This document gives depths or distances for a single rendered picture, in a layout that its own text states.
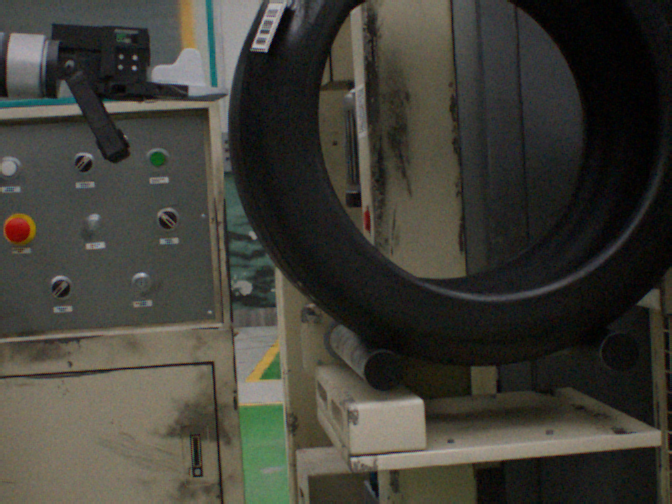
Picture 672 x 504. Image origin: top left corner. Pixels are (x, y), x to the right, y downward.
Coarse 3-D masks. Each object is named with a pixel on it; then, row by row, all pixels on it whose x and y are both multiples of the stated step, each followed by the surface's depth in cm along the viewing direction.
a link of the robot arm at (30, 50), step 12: (12, 36) 149; (24, 36) 149; (36, 36) 150; (12, 48) 148; (24, 48) 148; (36, 48) 148; (12, 60) 147; (24, 60) 148; (36, 60) 148; (12, 72) 148; (24, 72) 148; (36, 72) 148; (12, 84) 148; (24, 84) 149; (36, 84) 149; (12, 96) 151; (24, 96) 150; (36, 96) 150
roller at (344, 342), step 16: (336, 336) 175; (352, 336) 166; (336, 352) 176; (352, 352) 159; (368, 352) 151; (384, 352) 148; (352, 368) 161; (368, 368) 147; (384, 368) 148; (400, 368) 148; (384, 384) 148
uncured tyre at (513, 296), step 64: (320, 0) 143; (512, 0) 175; (576, 0) 174; (640, 0) 147; (256, 64) 145; (320, 64) 143; (576, 64) 175; (640, 64) 172; (256, 128) 145; (640, 128) 174; (256, 192) 147; (320, 192) 144; (576, 192) 176; (640, 192) 173; (320, 256) 145; (384, 256) 145; (576, 256) 175; (640, 256) 149; (384, 320) 147; (448, 320) 147; (512, 320) 147; (576, 320) 149
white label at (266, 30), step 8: (272, 8) 145; (280, 8) 143; (264, 16) 146; (272, 16) 144; (280, 16) 143; (264, 24) 145; (272, 24) 143; (264, 32) 144; (272, 32) 143; (256, 40) 145; (264, 40) 144; (256, 48) 145; (264, 48) 143
